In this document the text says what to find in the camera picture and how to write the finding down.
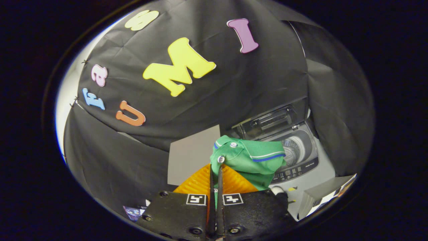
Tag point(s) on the blue printed packet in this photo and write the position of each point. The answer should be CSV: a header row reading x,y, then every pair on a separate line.
x,y
133,212

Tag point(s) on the grey box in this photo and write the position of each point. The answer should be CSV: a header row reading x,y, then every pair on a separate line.
x,y
317,197

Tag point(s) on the grey washing machine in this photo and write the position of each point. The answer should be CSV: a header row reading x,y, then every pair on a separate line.
x,y
311,180

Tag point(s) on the dark washing machine lid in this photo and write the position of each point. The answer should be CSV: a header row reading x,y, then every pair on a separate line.
x,y
271,122

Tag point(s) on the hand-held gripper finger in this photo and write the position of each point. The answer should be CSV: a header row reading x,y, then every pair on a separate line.
x,y
220,201
212,207

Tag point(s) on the green polo shirt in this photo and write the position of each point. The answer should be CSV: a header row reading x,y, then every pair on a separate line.
x,y
257,162

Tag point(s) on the black backdrop cloth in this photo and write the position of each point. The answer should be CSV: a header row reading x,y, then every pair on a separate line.
x,y
207,110

